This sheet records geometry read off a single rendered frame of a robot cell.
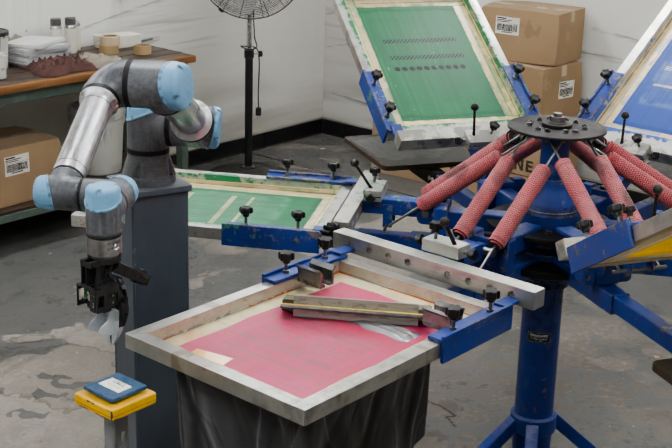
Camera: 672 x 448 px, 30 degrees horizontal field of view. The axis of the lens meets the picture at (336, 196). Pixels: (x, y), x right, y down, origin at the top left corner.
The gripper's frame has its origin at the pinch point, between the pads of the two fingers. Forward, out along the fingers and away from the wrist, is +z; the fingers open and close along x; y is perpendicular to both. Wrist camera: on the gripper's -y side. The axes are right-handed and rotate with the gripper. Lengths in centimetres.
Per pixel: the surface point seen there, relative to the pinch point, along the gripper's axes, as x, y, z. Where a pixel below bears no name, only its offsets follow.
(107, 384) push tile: -1.3, 1.4, 11.4
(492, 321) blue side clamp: 41, -87, 10
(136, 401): 6.6, -0.4, 13.4
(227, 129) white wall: -375, -388, 93
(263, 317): -7, -53, 13
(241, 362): 8.8, -30.2, 13.0
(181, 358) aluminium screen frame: 2.7, -16.9, 9.7
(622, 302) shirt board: 50, -137, 16
